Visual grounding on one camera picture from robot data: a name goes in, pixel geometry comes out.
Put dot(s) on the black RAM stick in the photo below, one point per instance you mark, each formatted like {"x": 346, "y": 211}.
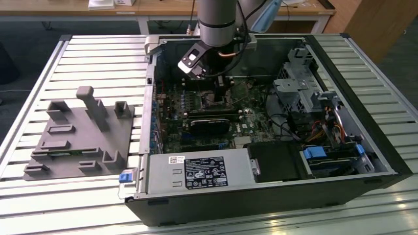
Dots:
{"x": 214, "y": 117}

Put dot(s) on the green motherboard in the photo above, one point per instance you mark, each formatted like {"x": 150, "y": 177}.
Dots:
{"x": 254, "y": 122}

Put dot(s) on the silver metal drive cage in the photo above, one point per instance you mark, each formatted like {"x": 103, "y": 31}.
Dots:
{"x": 294, "y": 93}

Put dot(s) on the black CPU socket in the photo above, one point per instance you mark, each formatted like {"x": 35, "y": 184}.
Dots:
{"x": 208, "y": 106}

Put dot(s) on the long wooden desk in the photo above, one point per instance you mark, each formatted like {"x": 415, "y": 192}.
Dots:
{"x": 156, "y": 8}

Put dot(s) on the green RAM stick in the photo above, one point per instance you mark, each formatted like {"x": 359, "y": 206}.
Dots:
{"x": 66, "y": 153}

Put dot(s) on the wooden cabinet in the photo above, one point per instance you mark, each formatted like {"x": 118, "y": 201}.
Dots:
{"x": 375, "y": 24}

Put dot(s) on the grey plastic parts rack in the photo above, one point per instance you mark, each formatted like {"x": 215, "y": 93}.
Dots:
{"x": 82, "y": 137}

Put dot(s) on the small blue bay clip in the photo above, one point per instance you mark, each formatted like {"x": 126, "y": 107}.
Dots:
{"x": 359, "y": 150}

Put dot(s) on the black graphics card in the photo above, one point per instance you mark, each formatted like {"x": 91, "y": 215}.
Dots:
{"x": 208, "y": 126}

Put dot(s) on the black open PC case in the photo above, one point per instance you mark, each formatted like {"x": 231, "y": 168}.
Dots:
{"x": 228, "y": 208}

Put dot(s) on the small silver heatsink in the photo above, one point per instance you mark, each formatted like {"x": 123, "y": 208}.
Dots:
{"x": 242, "y": 141}

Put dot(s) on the blue disk carrier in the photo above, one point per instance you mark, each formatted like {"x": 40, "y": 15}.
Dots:
{"x": 314, "y": 153}

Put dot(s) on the blue case side latch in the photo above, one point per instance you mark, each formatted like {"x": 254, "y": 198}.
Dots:
{"x": 127, "y": 177}

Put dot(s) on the black RAM slot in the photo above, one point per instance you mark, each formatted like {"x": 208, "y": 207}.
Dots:
{"x": 230, "y": 78}
{"x": 206, "y": 86}

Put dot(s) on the small white printed box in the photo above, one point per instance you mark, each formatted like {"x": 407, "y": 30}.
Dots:
{"x": 124, "y": 2}

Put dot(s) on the black plastic air shroud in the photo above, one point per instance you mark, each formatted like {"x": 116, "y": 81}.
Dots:
{"x": 274, "y": 161}

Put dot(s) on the black disk drive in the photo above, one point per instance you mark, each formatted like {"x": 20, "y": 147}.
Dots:
{"x": 330, "y": 167}

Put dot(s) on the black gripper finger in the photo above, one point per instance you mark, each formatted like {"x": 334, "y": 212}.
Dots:
{"x": 219, "y": 93}

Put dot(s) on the silver power supply unit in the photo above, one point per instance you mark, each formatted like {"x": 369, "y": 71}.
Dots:
{"x": 159, "y": 171}

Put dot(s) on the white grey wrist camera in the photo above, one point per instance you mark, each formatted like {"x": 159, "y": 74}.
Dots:
{"x": 191, "y": 57}

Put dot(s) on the white cardboard box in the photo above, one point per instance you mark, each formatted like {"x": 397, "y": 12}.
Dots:
{"x": 100, "y": 5}

